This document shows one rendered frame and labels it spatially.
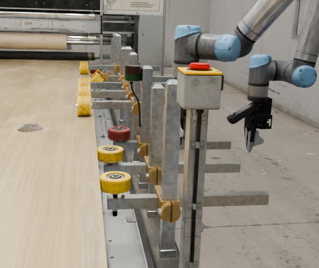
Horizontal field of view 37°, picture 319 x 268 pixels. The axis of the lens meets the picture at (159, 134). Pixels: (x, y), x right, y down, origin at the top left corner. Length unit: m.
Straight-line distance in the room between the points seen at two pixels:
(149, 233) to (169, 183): 0.25
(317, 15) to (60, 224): 1.08
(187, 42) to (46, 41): 2.63
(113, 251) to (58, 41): 2.67
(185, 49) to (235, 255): 1.66
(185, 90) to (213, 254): 2.01
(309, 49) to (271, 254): 1.50
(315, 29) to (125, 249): 0.93
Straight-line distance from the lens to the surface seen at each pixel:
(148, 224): 1.48
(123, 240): 1.56
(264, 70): 1.77
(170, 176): 1.21
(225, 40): 1.36
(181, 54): 1.42
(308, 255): 2.95
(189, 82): 0.87
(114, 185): 1.22
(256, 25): 1.46
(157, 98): 1.41
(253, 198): 1.34
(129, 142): 1.74
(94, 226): 0.99
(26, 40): 3.97
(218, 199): 1.31
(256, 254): 2.87
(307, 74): 1.67
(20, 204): 1.11
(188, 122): 0.92
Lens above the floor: 1.33
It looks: 15 degrees down
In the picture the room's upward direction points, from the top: 2 degrees clockwise
